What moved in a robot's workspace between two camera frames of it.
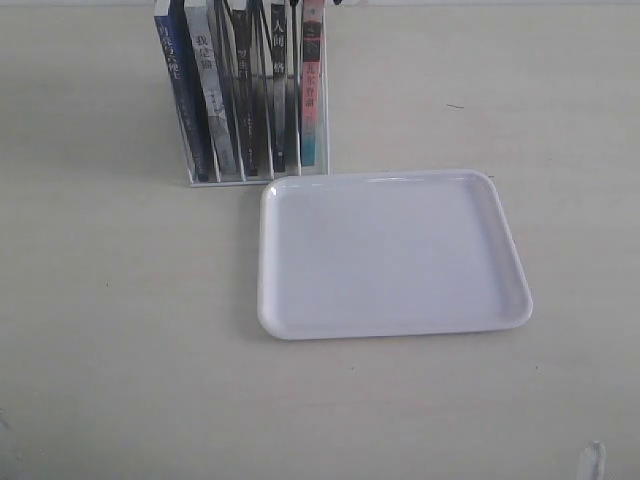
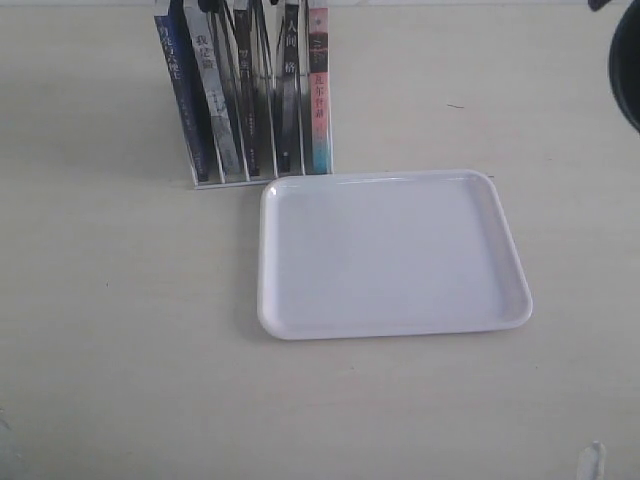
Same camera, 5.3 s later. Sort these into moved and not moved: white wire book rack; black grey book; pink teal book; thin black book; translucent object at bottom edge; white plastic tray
Moved: pink teal book; black grey book
Not moved: thin black book; white wire book rack; translucent object at bottom edge; white plastic tray
